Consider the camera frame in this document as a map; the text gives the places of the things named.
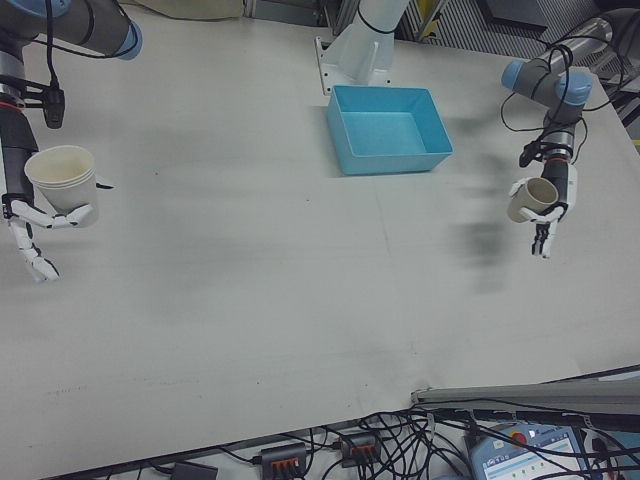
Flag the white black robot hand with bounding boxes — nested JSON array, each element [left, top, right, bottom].
[[507, 161, 581, 260], [0, 104, 116, 285]]

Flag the beige cup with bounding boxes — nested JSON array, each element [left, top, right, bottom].
[[505, 176, 561, 224]]

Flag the white paper cup stack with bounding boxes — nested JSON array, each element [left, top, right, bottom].
[[23, 144, 101, 229]]

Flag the grey metal box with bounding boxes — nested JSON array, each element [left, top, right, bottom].
[[478, 0, 550, 32]]

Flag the light blue plastic bin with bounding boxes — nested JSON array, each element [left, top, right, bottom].
[[325, 84, 456, 178]]

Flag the teach pendant with red button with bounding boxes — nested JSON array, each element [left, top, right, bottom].
[[464, 421, 596, 480]]

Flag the black USB hub orange ports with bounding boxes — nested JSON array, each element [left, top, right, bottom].
[[258, 441, 310, 477], [338, 432, 385, 465]]

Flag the small black power adapter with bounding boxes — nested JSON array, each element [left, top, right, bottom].
[[171, 461, 220, 480]]

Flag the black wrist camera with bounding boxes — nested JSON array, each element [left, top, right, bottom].
[[41, 83, 67, 130], [518, 140, 550, 170]]

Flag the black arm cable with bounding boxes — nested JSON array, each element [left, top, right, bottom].
[[500, 43, 610, 152], [42, 0, 129, 94]]

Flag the aluminium profile post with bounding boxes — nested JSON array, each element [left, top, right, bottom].
[[410, 363, 640, 433]]

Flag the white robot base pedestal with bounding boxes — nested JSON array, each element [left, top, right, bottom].
[[313, 0, 411, 98]]

